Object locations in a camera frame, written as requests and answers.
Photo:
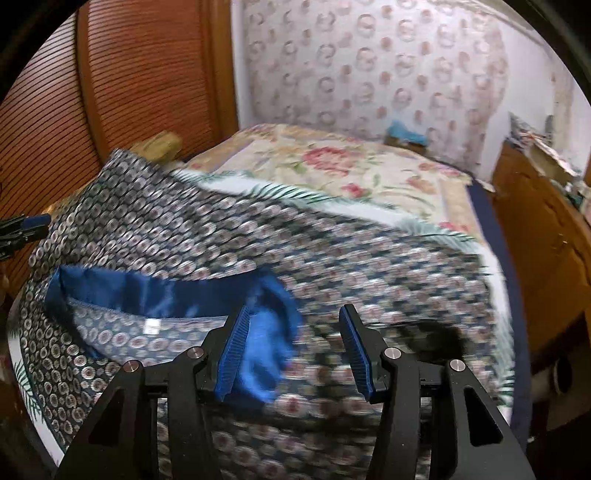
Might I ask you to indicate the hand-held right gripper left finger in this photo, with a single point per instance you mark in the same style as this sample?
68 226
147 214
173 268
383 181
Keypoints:
233 355

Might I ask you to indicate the light blue cloth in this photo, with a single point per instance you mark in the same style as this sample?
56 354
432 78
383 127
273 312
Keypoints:
406 129

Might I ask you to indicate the open cardboard box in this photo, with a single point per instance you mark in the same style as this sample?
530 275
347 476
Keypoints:
556 159

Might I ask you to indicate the floral fabric bag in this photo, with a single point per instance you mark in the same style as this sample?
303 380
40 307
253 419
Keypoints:
528 129

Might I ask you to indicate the navy circle-print pajama top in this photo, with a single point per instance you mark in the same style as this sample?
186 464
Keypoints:
184 230

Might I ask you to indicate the small cardboard box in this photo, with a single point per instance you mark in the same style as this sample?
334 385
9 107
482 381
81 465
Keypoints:
408 146

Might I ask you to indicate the floral blanket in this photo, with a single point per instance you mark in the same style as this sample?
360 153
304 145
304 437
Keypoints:
323 157

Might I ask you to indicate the green leaf print sheet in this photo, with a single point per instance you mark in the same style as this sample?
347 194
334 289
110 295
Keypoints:
286 194

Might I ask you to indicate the white waste bin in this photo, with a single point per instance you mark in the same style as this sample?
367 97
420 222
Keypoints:
549 378

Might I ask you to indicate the wooden louvered wardrobe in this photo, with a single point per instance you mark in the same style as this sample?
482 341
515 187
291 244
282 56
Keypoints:
138 69

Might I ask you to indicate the wooden sideboard cabinet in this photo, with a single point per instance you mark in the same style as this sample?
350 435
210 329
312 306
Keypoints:
545 240

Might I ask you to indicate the sheer circle-print curtain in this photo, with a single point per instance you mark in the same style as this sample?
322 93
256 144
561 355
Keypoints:
369 69

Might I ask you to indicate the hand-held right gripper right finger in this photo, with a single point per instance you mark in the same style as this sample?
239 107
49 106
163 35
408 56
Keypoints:
360 355

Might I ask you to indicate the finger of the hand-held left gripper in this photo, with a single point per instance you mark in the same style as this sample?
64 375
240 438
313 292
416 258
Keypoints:
18 242
34 222

